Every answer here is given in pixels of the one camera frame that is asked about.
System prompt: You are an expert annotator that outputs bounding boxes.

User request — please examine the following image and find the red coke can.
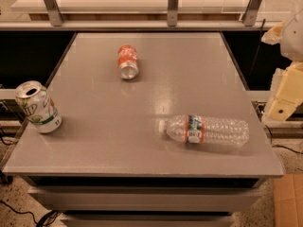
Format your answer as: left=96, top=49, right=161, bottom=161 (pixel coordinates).
left=117, top=44, right=139, bottom=79

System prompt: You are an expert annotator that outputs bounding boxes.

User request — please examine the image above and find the cardboard box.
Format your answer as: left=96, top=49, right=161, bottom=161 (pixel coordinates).
left=274, top=174, right=303, bottom=227

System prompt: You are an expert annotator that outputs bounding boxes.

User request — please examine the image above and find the green white 7up can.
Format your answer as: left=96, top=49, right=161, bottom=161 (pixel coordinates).
left=15, top=80, right=62, bottom=133

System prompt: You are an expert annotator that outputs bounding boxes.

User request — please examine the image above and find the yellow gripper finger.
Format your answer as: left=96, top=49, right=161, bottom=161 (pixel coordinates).
left=262, top=61, right=303, bottom=121
left=261, top=22, right=284, bottom=45

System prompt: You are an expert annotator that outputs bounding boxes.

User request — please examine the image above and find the grey cabinet drawer front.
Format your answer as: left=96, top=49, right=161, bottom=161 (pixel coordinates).
left=28, top=186, right=260, bottom=212

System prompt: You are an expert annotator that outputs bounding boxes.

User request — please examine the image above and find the clear plastic water bottle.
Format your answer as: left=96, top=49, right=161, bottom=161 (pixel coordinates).
left=159, top=114, right=249, bottom=148

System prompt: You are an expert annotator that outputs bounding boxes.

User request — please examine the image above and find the black floor cable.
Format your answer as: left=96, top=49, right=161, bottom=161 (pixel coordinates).
left=0, top=200, right=61, bottom=227

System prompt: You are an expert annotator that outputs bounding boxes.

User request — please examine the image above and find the metal frame rail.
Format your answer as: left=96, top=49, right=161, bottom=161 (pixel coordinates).
left=0, top=0, right=282, bottom=31

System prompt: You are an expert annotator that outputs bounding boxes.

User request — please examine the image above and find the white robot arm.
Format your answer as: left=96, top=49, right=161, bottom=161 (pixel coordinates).
left=261, top=9, right=303, bottom=121

